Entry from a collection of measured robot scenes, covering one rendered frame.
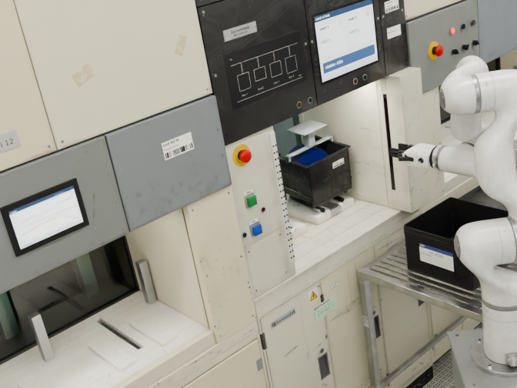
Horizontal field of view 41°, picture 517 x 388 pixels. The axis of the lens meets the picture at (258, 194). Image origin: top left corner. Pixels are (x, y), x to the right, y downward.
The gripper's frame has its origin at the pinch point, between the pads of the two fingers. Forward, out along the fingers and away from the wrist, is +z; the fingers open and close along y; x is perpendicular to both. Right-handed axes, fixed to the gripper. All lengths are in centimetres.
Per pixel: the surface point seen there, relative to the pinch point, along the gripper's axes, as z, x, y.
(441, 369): 14, -119, 32
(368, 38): 13.2, 36.8, 5.2
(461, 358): -47, -43, -37
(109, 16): 14, 65, -89
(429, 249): -14.0, -31.8, -5.8
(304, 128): 41.9, 3.5, -3.2
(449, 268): -21.8, -36.5, -6.1
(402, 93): 8.3, 15.0, 14.9
